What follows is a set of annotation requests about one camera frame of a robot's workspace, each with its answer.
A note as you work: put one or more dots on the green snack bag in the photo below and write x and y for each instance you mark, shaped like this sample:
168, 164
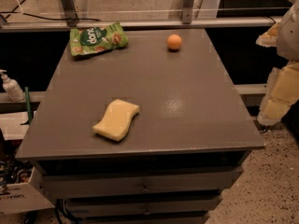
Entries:
95, 40

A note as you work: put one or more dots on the white pump bottle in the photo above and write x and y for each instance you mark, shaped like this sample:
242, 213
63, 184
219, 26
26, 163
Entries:
12, 87

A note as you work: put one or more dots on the metal frame rail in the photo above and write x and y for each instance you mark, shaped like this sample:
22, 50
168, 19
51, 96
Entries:
11, 27

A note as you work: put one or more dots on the green stick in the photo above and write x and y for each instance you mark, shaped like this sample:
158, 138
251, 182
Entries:
28, 106

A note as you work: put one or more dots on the orange fruit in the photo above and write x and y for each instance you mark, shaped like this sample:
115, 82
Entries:
174, 42

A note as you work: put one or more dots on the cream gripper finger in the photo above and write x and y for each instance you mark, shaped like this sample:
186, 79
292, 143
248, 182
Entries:
282, 91
269, 38

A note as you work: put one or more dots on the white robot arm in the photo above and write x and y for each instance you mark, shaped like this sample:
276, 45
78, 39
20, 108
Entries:
288, 35

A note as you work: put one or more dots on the white cardboard box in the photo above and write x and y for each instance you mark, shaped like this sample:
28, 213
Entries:
25, 197

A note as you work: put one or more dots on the yellow sponge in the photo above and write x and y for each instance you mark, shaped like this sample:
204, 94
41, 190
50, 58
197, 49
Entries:
117, 119

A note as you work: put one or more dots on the grey drawer cabinet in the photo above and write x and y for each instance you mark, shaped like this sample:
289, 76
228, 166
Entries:
184, 147

